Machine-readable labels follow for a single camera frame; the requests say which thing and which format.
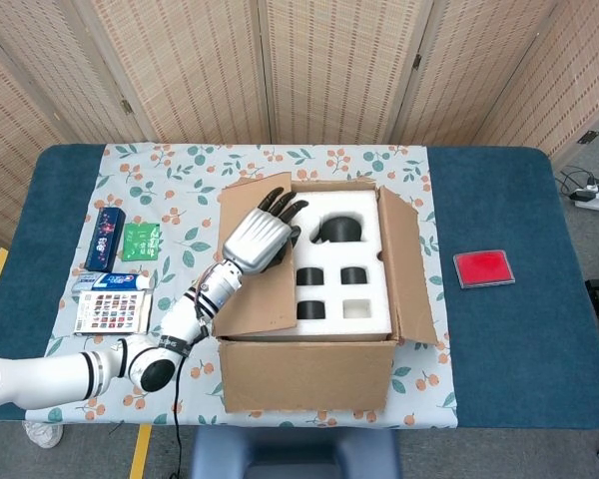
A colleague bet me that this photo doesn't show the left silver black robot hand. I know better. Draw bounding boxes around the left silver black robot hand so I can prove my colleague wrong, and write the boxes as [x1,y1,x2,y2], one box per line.
[222,187,309,275]

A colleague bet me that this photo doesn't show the brown cardboard box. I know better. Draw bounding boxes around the brown cardboard box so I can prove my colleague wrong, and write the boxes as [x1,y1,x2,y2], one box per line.
[212,172,439,414]

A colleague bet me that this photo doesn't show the blue white toothpaste box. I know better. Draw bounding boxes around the blue white toothpaste box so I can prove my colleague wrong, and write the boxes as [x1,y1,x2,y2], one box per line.
[71,271,157,293]

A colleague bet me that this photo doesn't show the white box with picture grid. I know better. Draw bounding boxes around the white box with picture grid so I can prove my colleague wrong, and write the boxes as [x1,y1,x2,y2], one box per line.
[73,289,154,336]

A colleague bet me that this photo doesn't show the floral fruit print tablecloth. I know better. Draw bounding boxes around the floral fruit print tablecloth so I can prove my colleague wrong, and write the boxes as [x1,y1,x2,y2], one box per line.
[25,143,459,430]

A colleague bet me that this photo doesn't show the black teapot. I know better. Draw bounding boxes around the black teapot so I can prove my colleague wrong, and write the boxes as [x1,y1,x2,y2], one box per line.
[311,213,366,245]

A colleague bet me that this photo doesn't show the white foam insert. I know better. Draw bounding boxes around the white foam insert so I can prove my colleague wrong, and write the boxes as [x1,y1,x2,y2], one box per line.
[279,180,394,336]

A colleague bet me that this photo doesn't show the green sachet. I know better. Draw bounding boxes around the green sachet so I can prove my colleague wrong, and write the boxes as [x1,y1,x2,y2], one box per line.
[121,223,161,262]

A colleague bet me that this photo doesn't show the navy blue carton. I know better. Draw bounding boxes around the navy blue carton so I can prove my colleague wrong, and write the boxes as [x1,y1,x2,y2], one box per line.
[84,207,127,273]

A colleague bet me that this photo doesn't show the woven folding screen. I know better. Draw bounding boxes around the woven folding screen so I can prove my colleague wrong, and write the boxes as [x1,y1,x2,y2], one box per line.
[0,0,599,250]

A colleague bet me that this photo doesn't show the red ink pad case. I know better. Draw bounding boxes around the red ink pad case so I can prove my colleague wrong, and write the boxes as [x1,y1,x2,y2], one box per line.
[452,248,516,289]

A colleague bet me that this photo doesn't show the white power strip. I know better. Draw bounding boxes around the white power strip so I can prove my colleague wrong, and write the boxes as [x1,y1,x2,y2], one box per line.
[568,184,599,212]

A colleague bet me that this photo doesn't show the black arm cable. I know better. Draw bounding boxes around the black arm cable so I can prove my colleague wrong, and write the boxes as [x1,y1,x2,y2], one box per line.
[169,348,187,479]

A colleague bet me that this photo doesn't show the black floor cables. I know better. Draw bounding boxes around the black floor cables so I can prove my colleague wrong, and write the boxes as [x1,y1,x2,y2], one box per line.
[557,166,599,195]

